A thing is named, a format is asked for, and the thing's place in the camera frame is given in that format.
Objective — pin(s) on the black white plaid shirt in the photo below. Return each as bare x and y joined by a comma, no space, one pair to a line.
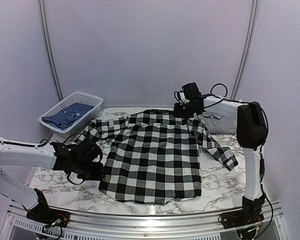
154,156

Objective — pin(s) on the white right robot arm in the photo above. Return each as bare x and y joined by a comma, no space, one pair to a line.
252,130

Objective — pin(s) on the aluminium corner post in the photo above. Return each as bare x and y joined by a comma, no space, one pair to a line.
42,11
246,48

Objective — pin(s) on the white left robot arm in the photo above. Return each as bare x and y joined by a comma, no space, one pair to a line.
55,156

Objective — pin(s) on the right aluminium corner post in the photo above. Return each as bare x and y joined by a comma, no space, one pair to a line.
246,48

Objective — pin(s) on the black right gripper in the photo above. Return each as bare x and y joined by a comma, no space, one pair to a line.
177,114

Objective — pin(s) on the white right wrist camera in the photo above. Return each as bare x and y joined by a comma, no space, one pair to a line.
180,97

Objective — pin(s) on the left aluminium corner post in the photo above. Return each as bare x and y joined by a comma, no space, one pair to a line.
42,11

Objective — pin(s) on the blue shirt in basket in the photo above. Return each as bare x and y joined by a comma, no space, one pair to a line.
66,117

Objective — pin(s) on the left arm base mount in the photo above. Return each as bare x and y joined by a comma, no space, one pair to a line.
49,216

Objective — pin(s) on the white plastic basket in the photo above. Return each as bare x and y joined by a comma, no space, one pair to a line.
80,124

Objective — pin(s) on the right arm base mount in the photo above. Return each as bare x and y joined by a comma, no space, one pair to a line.
238,218

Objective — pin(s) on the folded grey shirt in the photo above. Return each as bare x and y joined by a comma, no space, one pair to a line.
218,124

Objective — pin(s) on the aluminium front frame rail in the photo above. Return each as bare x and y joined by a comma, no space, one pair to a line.
100,226

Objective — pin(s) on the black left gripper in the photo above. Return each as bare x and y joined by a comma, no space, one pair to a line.
98,174

